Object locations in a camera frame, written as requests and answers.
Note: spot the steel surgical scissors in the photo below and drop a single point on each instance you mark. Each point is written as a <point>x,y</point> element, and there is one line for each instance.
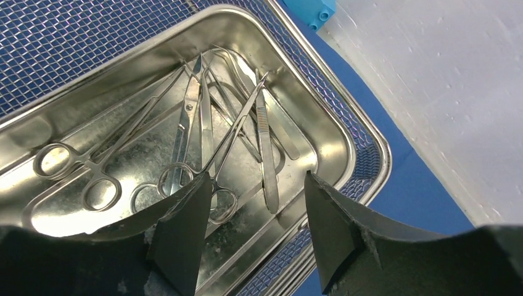
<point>177,173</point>

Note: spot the steel instrument pan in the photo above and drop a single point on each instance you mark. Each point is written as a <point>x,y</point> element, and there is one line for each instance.
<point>92,107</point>

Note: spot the steel needle holder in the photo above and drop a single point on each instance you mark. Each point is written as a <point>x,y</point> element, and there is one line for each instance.
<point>219,155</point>

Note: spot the steel ring-handled forceps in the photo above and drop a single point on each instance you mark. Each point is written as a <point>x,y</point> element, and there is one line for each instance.
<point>97,164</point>

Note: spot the cyan blue block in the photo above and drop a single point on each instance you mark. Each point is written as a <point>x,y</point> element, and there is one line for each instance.
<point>314,13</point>

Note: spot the steel tweezers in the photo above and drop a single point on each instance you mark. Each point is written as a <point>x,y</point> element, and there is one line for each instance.
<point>279,122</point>

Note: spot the steel scalpel handle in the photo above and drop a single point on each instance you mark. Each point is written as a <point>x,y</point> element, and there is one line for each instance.
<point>269,179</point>

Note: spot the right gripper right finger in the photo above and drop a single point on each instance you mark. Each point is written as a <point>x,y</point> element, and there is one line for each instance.
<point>358,251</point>

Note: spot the metal mesh tray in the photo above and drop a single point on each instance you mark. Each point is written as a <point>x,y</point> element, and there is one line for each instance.
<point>48,45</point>

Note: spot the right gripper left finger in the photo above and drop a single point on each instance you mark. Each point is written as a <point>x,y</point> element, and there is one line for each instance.
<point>156,251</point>

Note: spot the blue surgical wrap cloth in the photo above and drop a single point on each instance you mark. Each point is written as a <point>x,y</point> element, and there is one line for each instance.
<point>412,194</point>

